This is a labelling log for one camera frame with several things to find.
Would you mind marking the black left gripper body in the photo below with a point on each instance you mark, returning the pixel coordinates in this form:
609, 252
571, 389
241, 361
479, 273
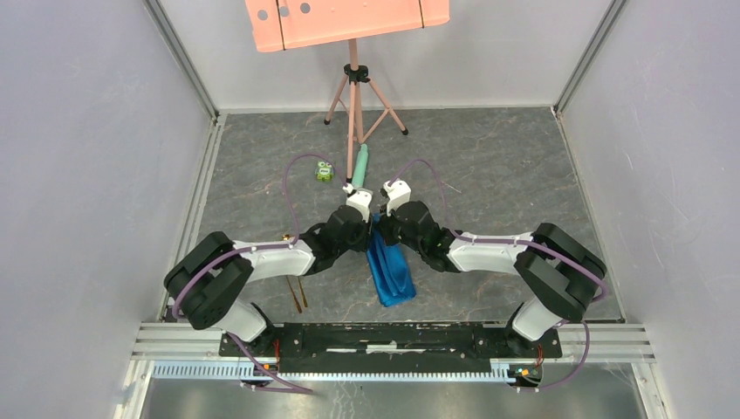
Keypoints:
359, 242

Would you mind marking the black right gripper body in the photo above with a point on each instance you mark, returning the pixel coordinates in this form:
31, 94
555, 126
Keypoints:
393, 234

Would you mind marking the blue cloth napkin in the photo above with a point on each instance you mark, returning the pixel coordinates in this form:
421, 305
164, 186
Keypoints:
391, 274

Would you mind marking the gold spoon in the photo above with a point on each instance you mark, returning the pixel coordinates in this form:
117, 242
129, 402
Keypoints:
301, 293

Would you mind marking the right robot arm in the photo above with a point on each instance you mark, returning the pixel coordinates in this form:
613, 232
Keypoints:
563, 275

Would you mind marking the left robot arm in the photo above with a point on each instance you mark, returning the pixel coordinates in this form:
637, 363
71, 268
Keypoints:
207, 283

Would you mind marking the mint green flashlight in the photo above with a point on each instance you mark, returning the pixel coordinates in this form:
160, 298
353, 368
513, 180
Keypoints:
360, 168

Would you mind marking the green owl toy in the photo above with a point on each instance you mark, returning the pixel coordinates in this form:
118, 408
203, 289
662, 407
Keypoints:
324, 171

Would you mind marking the gold fork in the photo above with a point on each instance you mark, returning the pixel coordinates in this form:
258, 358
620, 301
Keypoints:
294, 296

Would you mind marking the pink music stand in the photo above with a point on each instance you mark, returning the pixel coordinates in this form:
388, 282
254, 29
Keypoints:
285, 25

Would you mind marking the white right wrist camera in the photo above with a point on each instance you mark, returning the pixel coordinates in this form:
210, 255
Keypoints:
397, 193

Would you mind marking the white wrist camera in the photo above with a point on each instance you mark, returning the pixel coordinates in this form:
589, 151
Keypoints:
359, 199
397, 193

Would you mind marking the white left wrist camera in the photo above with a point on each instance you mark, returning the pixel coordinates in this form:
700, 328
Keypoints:
359, 199

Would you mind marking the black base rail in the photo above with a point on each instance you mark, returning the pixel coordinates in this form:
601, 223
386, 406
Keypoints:
403, 347

